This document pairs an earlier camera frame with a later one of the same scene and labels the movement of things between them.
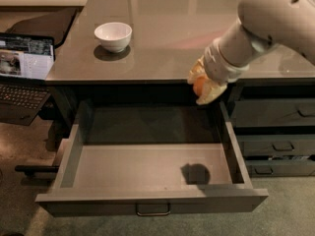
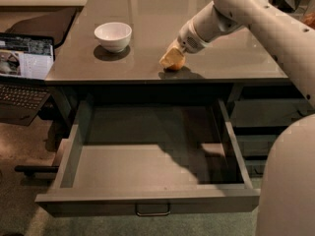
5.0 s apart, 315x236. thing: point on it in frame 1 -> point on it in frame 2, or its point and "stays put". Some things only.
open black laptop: (27, 63) stays put
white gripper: (215, 66) -> (189, 40)
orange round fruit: (198, 85) -> (177, 66)
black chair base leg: (30, 170) stays put
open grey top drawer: (152, 158) stays put
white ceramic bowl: (114, 35) stays put
